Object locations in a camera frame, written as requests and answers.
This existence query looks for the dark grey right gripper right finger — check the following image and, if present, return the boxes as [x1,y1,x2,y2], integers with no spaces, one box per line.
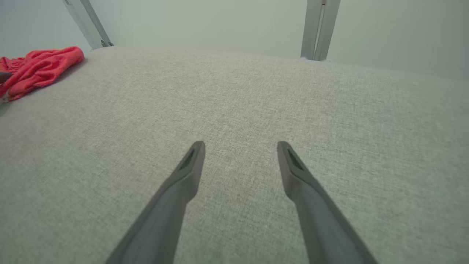
[277,141,378,264]

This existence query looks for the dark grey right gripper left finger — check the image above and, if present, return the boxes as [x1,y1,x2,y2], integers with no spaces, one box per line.
[106,140,206,264]

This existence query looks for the red shorts with white hem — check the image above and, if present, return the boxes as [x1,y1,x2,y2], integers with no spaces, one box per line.
[0,46,85,103]

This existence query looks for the grey partition post with gap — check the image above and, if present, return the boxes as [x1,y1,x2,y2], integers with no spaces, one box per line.
[300,0,341,61]

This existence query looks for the grey partition post with bracket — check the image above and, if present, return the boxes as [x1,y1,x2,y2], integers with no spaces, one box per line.
[62,0,114,50]

